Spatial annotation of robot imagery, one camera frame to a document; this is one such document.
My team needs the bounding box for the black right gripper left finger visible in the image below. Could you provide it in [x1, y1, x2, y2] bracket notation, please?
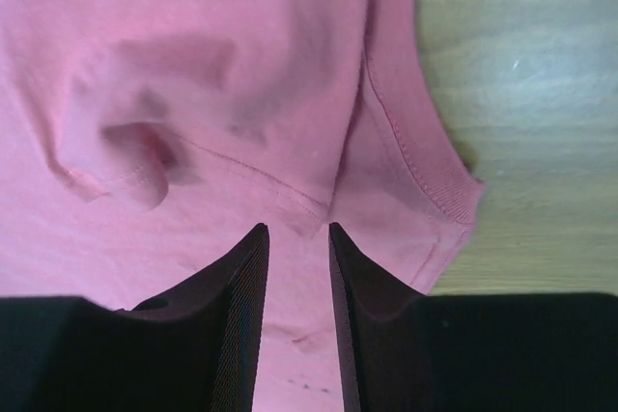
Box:
[1, 224, 269, 411]

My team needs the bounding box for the salmon pink t-shirt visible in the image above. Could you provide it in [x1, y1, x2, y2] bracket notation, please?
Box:
[1, 0, 483, 411]

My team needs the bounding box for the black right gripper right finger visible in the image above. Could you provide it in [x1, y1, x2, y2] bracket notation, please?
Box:
[329, 223, 617, 411]

